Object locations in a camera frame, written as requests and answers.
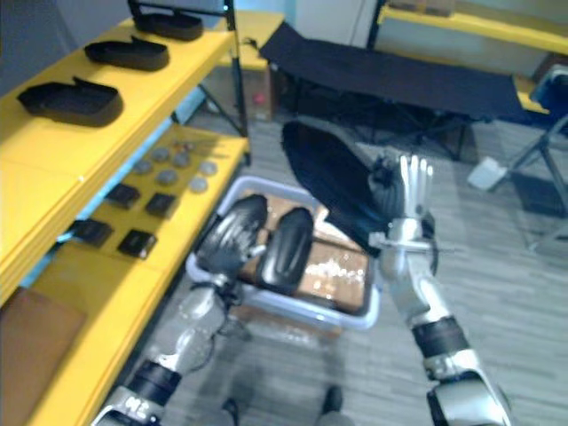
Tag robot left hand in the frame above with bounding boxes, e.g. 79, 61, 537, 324
196, 195, 270, 275

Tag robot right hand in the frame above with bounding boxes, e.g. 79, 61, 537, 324
367, 152, 435, 222

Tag yellow shelf board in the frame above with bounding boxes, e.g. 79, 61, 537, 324
0, 8, 237, 305
24, 123, 250, 426

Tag small black square box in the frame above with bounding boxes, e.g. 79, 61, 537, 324
68, 218, 115, 249
116, 228, 159, 260
144, 192, 178, 218
105, 184, 142, 210

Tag white plastic container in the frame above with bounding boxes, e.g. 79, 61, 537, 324
466, 155, 508, 192

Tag brown cardboard sheet with tape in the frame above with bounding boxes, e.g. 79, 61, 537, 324
239, 189, 370, 312

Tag black folding cot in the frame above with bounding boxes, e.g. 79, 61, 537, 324
259, 21, 552, 162

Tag grey plastic bin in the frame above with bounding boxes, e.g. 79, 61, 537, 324
185, 175, 383, 332

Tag brown cardboard box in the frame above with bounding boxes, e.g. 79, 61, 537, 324
212, 64, 279, 122

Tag dark robot left foot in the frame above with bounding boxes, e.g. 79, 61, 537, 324
221, 397, 243, 426

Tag white cabinet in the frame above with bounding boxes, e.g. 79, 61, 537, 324
292, 0, 378, 48

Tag yellow table board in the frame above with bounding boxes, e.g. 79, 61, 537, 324
216, 11, 286, 72

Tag black shelf frame post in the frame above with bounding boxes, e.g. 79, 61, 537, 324
224, 0, 252, 166

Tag yellow shelf with black frame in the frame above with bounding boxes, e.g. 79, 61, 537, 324
367, 0, 568, 61

